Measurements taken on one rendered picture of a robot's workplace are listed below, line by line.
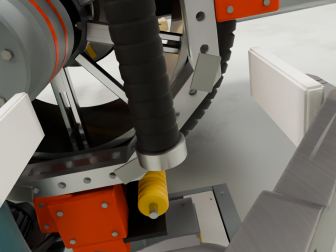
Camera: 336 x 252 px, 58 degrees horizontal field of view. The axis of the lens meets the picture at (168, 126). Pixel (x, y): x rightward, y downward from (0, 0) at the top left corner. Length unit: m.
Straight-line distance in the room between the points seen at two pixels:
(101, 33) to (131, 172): 0.24
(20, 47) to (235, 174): 1.26
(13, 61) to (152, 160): 0.16
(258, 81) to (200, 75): 0.29
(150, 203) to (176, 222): 0.38
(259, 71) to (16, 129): 0.13
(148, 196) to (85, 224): 0.12
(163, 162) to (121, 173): 0.29
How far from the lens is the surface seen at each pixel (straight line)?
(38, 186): 0.57
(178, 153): 0.25
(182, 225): 0.94
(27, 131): 0.18
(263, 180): 1.43
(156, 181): 0.60
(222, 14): 0.45
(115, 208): 0.57
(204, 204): 1.21
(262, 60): 0.16
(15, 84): 0.33
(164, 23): 5.30
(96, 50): 0.92
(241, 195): 1.35
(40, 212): 0.61
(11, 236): 0.52
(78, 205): 0.57
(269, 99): 0.16
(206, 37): 0.45
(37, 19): 0.36
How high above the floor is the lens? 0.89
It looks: 27 degrees down
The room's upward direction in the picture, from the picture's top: 11 degrees counter-clockwise
